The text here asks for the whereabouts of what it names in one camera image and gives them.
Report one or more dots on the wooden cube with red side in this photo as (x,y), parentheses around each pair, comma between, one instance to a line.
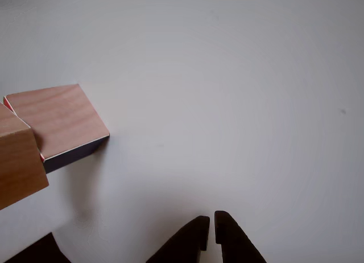
(65,118)

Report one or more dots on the wooden cube with green side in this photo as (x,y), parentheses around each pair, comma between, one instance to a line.
(17,160)

